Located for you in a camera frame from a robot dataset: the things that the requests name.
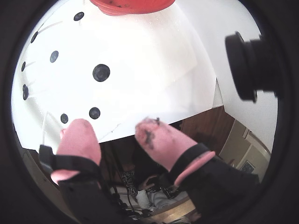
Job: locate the white foam board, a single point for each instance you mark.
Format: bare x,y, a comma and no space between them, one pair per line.
144,93

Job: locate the red collapsible cup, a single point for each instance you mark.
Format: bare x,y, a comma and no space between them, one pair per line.
130,8

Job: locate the white paper sheet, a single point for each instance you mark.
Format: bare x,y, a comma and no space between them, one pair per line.
245,121

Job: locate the pink-tipped gripper finger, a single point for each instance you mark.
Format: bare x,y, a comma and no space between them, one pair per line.
79,140
163,144

